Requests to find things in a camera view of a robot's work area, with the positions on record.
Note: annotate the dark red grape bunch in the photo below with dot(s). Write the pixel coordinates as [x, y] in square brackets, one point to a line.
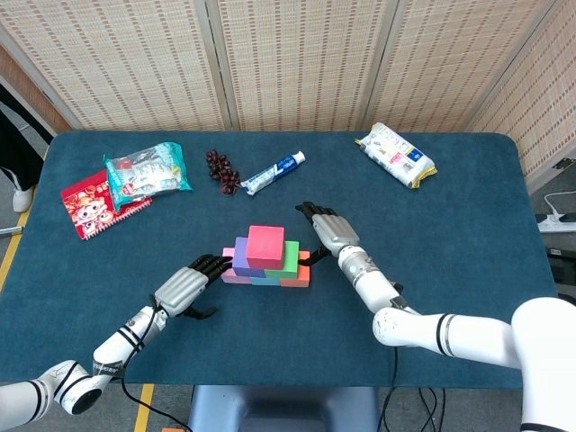
[220, 171]

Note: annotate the small orange object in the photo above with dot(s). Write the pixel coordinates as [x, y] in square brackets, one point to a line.
[173, 430]

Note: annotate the red foam cube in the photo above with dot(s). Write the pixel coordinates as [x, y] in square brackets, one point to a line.
[265, 245]

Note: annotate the white yellow snack bag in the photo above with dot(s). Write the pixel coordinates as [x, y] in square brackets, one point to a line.
[396, 155]

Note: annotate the light blue foam cube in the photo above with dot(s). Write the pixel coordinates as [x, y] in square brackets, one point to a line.
[266, 282]

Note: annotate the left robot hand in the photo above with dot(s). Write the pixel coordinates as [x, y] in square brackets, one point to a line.
[182, 288]

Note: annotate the red snack packet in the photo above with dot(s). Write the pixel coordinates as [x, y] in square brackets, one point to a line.
[90, 211]

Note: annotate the white power strip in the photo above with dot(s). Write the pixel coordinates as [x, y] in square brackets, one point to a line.
[555, 223]

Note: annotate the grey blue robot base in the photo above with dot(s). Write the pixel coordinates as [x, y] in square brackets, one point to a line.
[283, 405]

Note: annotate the teal snack bag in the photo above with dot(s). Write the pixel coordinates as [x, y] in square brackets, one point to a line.
[148, 175]

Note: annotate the grey metal rod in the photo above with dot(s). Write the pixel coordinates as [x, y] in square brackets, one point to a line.
[11, 231]

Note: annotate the green foam cube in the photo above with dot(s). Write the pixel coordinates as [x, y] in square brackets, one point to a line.
[290, 258]

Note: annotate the person's black trouser leg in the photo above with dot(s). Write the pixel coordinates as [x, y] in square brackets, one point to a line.
[18, 153]

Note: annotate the person's white shoe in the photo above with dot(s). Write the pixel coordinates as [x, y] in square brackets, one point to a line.
[22, 200]

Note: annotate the blue white toothpaste tube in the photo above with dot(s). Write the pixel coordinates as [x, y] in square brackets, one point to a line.
[270, 174]

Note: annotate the teal felt table cover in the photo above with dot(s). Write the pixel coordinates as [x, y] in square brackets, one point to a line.
[180, 225]

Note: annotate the woven folding screen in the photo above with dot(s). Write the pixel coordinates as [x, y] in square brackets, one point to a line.
[306, 58]

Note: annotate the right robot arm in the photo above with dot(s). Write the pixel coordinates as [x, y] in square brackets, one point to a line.
[405, 324]

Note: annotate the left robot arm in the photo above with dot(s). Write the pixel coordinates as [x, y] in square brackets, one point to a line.
[112, 346]

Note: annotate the pink foam cube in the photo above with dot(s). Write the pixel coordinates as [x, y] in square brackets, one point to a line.
[234, 280]

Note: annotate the purple foam cube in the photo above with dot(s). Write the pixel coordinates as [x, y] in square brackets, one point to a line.
[240, 261]

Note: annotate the small black floor bracket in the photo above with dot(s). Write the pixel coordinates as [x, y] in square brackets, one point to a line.
[560, 165]

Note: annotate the dark equipment box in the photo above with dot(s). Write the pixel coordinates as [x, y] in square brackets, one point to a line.
[562, 265]

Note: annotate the orange foam cube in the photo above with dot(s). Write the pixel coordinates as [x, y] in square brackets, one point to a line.
[299, 280]

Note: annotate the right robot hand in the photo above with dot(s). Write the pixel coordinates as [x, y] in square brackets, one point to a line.
[335, 229]

